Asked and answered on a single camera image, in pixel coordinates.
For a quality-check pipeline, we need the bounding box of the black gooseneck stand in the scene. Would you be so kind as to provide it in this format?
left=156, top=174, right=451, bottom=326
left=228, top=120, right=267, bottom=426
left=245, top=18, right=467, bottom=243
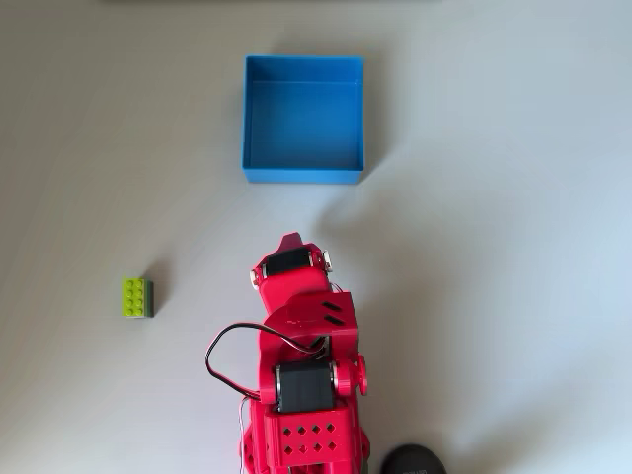
left=378, top=443, right=448, bottom=474

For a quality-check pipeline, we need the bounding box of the blue square box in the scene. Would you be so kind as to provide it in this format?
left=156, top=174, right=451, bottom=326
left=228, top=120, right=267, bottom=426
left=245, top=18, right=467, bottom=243
left=240, top=53, right=366, bottom=186

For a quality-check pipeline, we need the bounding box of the thin servo wire loop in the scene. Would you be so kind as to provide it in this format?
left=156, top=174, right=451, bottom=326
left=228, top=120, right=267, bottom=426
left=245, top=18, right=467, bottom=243
left=204, top=322, right=278, bottom=402

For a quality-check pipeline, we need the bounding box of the thin white wire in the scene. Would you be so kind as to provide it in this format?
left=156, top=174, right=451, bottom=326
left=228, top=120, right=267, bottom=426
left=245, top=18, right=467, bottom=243
left=238, top=397, right=251, bottom=471

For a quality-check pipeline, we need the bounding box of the green lego brick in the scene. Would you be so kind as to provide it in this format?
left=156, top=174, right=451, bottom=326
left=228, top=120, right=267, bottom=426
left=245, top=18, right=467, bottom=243
left=121, top=277, right=156, bottom=320

